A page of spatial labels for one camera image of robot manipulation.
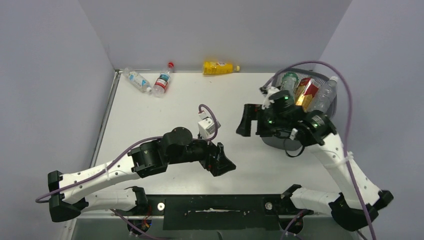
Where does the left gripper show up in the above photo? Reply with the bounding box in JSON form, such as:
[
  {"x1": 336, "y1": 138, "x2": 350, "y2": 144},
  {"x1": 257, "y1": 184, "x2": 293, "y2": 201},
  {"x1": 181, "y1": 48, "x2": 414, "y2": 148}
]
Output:
[{"x1": 167, "y1": 130, "x2": 236, "y2": 176}]

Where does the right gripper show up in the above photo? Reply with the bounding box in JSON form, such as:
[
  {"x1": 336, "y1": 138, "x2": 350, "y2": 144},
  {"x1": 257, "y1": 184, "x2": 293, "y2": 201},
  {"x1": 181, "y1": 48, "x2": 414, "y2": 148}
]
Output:
[{"x1": 236, "y1": 104, "x2": 288, "y2": 138}]

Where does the green tinted bottle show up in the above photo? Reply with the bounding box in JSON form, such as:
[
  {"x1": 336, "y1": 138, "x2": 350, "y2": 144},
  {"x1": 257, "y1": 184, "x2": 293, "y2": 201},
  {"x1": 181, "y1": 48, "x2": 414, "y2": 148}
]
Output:
[{"x1": 280, "y1": 72, "x2": 299, "y2": 97}]

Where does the grey mesh waste bin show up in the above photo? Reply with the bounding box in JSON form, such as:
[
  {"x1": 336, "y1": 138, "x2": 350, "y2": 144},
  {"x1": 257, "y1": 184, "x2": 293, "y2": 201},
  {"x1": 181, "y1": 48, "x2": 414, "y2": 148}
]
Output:
[{"x1": 261, "y1": 68, "x2": 337, "y2": 151}]

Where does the yellow juice bottle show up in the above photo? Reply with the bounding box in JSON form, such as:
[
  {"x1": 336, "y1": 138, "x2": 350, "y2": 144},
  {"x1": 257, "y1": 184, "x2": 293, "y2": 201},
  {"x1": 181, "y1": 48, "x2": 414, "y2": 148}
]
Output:
[{"x1": 202, "y1": 61, "x2": 241, "y2": 75}]

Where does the amber tea bottle red label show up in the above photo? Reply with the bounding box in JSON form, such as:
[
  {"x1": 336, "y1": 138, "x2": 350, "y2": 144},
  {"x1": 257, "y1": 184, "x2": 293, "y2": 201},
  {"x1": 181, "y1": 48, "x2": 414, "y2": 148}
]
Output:
[{"x1": 294, "y1": 77, "x2": 320, "y2": 111}]

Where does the clear crushed bottle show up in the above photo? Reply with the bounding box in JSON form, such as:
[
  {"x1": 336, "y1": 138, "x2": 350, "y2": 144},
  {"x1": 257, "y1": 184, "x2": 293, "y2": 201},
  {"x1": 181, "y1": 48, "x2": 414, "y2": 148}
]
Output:
[{"x1": 306, "y1": 76, "x2": 339, "y2": 113}]

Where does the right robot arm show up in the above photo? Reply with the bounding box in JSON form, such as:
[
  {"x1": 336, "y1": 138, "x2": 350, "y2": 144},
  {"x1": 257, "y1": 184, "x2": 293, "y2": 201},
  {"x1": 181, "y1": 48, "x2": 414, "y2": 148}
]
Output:
[{"x1": 236, "y1": 92, "x2": 394, "y2": 232}]

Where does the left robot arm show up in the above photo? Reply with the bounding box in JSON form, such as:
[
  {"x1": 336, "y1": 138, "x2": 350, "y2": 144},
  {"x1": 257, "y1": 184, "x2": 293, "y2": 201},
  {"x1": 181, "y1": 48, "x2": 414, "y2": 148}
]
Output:
[{"x1": 47, "y1": 127, "x2": 236, "y2": 223}]

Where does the red cap bottle blue-red label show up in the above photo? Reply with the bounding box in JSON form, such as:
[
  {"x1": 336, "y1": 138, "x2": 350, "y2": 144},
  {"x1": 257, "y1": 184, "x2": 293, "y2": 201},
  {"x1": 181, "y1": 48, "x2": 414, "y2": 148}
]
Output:
[{"x1": 153, "y1": 62, "x2": 174, "y2": 98}]

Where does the clear bottle white blue label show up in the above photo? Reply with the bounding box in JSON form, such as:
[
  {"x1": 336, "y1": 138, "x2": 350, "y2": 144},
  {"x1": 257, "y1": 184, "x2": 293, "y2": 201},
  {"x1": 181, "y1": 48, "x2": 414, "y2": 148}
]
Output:
[{"x1": 122, "y1": 67, "x2": 153, "y2": 93}]

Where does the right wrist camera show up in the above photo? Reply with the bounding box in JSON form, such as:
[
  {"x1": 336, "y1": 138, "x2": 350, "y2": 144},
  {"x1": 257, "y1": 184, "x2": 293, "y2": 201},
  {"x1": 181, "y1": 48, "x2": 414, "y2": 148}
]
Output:
[{"x1": 259, "y1": 86, "x2": 280, "y2": 110}]

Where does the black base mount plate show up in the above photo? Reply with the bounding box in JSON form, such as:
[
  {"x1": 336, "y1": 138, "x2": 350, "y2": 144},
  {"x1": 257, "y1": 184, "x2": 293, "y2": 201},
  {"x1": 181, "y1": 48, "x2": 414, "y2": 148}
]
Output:
[{"x1": 118, "y1": 194, "x2": 300, "y2": 231}]

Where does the aluminium frame rail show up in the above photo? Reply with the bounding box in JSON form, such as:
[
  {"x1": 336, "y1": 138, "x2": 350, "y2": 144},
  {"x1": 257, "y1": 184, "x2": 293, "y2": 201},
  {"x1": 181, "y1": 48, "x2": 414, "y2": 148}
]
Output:
[{"x1": 58, "y1": 213, "x2": 101, "y2": 240}]

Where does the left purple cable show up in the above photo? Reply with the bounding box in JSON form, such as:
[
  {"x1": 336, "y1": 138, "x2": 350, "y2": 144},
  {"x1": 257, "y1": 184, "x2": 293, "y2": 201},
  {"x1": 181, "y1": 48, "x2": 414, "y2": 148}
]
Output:
[{"x1": 35, "y1": 103, "x2": 220, "y2": 240}]

